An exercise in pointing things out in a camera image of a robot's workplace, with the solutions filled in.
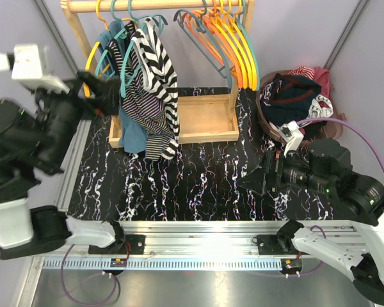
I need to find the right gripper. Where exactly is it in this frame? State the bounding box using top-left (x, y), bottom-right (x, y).
top-left (237, 146), bottom-right (333, 194)

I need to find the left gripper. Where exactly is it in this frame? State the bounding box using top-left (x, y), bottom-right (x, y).
top-left (31, 67), bottom-right (123, 168)

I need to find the thin-striped black tank top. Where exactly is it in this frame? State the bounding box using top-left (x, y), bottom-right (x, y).
top-left (104, 20), bottom-right (173, 162)

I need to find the black white wide-striped tank top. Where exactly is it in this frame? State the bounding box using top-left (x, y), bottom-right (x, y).
top-left (131, 17), bottom-right (180, 161)

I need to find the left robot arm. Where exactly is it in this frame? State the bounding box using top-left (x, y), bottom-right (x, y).
top-left (0, 71), bottom-right (126, 260)

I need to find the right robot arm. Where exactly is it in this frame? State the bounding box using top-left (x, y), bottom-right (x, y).
top-left (237, 139), bottom-right (384, 306)

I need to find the yellow hanger on left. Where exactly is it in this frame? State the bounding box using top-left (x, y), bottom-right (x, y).
top-left (84, 0), bottom-right (116, 98)

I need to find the yellow hanger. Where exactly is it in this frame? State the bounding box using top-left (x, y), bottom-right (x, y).
top-left (84, 0), bottom-right (116, 98)
top-left (208, 1), bottom-right (253, 89)
top-left (223, 1), bottom-right (256, 90)

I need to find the blue tank top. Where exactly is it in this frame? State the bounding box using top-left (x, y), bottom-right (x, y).
top-left (107, 21), bottom-right (148, 154)

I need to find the grey-blue hanger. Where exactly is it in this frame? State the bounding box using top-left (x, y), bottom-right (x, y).
top-left (173, 1), bottom-right (234, 90)

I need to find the orange hanger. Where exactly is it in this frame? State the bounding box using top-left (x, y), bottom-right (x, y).
top-left (181, 1), bottom-right (249, 88)

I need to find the black marble mat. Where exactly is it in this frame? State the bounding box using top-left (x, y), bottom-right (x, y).
top-left (68, 90), bottom-right (337, 221)

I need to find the wooden clothes rack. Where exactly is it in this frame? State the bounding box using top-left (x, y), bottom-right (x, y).
top-left (60, 1), bottom-right (239, 144)

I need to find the navy garment in basket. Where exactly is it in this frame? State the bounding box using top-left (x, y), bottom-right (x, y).
top-left (260, 74), bottom-right (321, 126)

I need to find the brown laundry basket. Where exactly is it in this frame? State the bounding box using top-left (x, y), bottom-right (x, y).
top-left (256, 70), bottom-right (343, 148)

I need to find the red striped garment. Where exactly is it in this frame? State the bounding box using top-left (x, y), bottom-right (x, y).
top-left (288, 66), bottom-right (331, 98)

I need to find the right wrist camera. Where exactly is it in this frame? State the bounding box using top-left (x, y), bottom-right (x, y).
top-left (278, 121), bottom-right (304, 157)

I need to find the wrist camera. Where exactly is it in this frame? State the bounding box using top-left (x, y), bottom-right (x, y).
top-left (278, 121), bottom-right (304, 157)
top-left (0, 43), bottom-right (70, 93)

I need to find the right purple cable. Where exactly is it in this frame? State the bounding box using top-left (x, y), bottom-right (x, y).
top-left (296, 116), bottom-right (384, 240)

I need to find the purple cable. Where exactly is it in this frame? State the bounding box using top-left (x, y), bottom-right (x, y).
top-left (296, 116), bottom-right (384, 240)
top-left (0, 233), bottom-right (120, 304)

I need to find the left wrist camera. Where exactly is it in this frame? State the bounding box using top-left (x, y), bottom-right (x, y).
top-left (0, 43), bottom-right (70, 93)

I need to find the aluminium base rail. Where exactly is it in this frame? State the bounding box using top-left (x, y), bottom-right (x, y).
top-left (17, 121), bottom-right (375, 307)

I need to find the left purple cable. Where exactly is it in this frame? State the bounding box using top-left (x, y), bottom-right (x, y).
top-left (0, 233), bottom-right (120, 304)

